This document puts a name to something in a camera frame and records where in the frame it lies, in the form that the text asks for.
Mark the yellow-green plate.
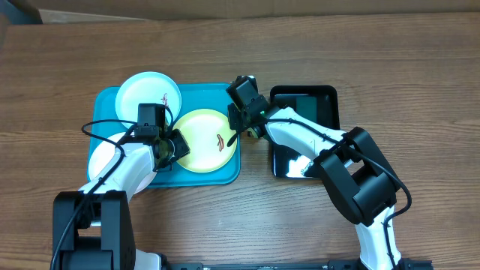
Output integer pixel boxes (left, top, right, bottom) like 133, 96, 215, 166
174, 109, 237, 173

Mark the black plastic tray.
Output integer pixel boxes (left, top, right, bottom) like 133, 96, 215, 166
270, 85, 340, 179

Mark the green sponge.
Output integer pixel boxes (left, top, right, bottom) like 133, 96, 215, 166
295, 94, 317, 123

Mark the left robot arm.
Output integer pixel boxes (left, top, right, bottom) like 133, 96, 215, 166
50, 127, 190, 269

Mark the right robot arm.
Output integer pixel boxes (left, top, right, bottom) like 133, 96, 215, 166
227, 103, 408, 269

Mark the light blue plate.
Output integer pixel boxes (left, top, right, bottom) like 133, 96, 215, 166
115, 71, 182, 125

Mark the white plate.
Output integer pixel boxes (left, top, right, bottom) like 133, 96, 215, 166
87, 141, 157, 194

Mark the cardboard sheet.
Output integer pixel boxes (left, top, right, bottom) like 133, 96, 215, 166
26, 0, 479, 20

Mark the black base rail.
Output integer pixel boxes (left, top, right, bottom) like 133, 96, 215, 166
160, 257, 435, 270

